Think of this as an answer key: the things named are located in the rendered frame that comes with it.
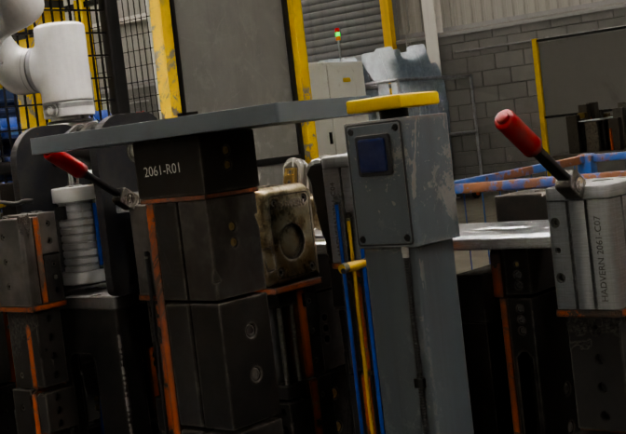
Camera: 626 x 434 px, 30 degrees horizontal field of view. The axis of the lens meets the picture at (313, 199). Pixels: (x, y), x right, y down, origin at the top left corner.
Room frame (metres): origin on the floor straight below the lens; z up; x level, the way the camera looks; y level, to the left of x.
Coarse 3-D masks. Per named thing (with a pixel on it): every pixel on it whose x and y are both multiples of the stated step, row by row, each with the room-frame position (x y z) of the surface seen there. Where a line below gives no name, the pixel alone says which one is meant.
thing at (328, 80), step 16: (336, 32) 14.61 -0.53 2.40; (320, 64) 13.83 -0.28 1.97; (336, 64) 14.08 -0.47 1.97; (352, 64) 14.35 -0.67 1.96; (320, 80) 13.79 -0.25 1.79; (336, 80) 14.05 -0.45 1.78; (352, 80) 14.32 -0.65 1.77; (320, 96) 13.76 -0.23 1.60; (336, 96) 14.02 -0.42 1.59; (352, 96) 14.29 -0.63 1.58; (320, 128) 13.70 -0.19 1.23; (336, 128) 13.96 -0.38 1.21; (320, 144) 13.67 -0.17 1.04; (336, 144) 13.93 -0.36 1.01
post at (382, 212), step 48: (432, 144) 1.02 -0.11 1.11; (384, 192) 1.01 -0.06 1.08; (432, 192) 1.01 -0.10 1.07; (384, 240) 1.01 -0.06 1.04; (432, 240) 1.01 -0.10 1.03; (384, 288) 1.02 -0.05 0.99; (432, 288) 1.01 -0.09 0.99; (384, 336) 1.03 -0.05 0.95; (432, 336) 1.00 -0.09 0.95; (384, 384) 1.03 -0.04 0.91; (432, 384) 1.00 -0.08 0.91; (432, 432) 1.00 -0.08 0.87
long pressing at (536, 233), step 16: (464, 224) 1.47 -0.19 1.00; (480, 224) 1.44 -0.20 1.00; (496, 224) 1.42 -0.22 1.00; (512, 224) 1.39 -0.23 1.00; (528, 224) 1.37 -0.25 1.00; (544, 224) 1.35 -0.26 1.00; (320, 240) 1.44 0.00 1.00; (464, 240) 1.29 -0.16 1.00; (480, 240) 1.27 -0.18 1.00; (496, 240) 1.26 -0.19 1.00; (512, 240) 1.25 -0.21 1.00; (528, 240) 1.23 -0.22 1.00; (544, 240) 1.22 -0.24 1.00
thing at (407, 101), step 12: (384, 96) 1.01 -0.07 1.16; (396, 96) 1.00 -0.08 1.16; (408, 96) 1.01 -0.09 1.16; (420, 96) 1.02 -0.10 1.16; (432, 96) 1.03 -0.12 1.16; (348, 108) 1.03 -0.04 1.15; (360, 108) 1.02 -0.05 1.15; (372, 108) 1.02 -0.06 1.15; (384, 108) 1.01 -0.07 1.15; (396, 108) 1.01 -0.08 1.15
